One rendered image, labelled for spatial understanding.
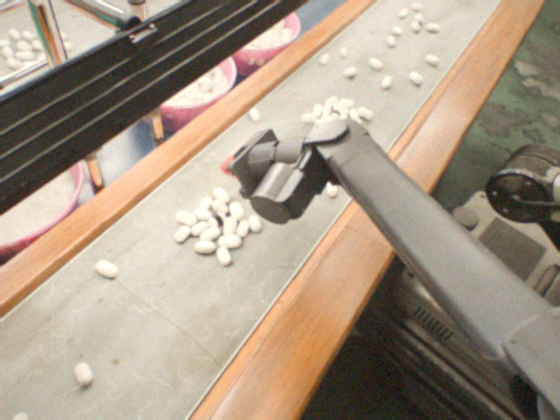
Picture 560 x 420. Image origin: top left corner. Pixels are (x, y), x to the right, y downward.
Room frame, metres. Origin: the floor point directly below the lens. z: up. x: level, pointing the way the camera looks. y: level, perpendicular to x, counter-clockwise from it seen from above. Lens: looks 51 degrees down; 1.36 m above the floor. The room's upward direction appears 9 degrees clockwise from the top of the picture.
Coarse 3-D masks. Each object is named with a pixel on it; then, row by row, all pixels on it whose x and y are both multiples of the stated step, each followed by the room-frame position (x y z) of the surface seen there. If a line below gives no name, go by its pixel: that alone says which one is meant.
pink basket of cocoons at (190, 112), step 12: (228, 60) 0.91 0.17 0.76; (228, 72) 0.89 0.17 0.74; (228, 84) 0.86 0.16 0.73; (216, 96) 0.76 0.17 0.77; (168, 108) 0.71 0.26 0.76; (180, 108) 0.71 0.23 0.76; (192, 108) 0.73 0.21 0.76; (204, 108) 0.75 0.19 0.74; (168, 120) 0.73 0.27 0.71; (180, 120) 0.73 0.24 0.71
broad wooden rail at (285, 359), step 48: (528, 0) 1.48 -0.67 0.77; (480, 48) 1.14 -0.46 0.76; (432, 96) 0.92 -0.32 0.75; (480, 96) 0.92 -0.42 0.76; (432, 144) 0.73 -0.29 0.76; (336, 240) 0.44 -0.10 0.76; (384, 240) 0.46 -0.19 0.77; (288, 288) 0.35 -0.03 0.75; (336, 288) 0.35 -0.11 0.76; (288, 336) 0.26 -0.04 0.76; (336, 336) 0.27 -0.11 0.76; (240, 384) 0.18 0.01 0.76; (288, 384) 0.19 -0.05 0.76
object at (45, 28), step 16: (32, 0) 0.47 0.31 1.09; (64, 0) 0.44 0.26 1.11; (80, 0) 0.43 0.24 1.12; (96, 0) 0.43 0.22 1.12; (128, 0) 0.61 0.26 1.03; (144, 0) 0.62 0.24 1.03; (32, 16) 0.47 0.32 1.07; (48, 16) 0.48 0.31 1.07; (96, 16) 0.42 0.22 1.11; (112, 16) 0.41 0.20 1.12; (128, 16) 0.41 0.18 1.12; (144, 16) 0.61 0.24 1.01; (48, 32) 0.47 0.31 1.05; (144, 32) 0.41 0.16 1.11; (48, 48) 0.47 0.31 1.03; (48, 64) 0.47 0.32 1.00; (160, 112) 0.62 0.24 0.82; (160, 128) 0.61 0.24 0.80; (160, 144) 0.61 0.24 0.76; (96, 160) 0.48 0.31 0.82; (96, 176) 0.47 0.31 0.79; (96, 192) 0.47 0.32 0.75
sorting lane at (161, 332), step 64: (384, 0) 1.39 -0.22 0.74; (448, 0) 1.45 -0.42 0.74; (320, 64) 0.99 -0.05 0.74; (384, 64) 1.04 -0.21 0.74; (448, 64) 1.08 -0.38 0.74; (256, 128) 0.72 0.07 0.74; (384, 128) 0.78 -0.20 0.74; (192, 192) 0.52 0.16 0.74; (128, 256) 0.36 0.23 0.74; (192, 256) 0.38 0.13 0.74; (256, 256) 0.40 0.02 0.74; (0, 320) 0.23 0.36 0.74; (64, 320) 0.24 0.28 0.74; (128, 320) 0.26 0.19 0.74; (192, 320) 0.27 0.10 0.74; (256, 320) 0.29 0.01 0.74; (0, 384) 0.15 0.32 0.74; (64, 384) 0.16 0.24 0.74; (128, 384) 0.17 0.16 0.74; (192, 384) 0.18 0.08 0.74
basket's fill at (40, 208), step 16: (64, 176) 0.51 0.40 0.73; (48, 192) 0.47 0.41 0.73; (64, 192) 0.48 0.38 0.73; (16, 208) 0.43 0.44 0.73; (32, 208) 0.43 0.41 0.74; (48, 208) 0.44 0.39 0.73; (64, 208) 0.45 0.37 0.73; (0, 224) 0.39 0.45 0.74; (16, 224) 0.39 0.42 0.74; (32, 224) 0.40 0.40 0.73; (0, 240) 0.36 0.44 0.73
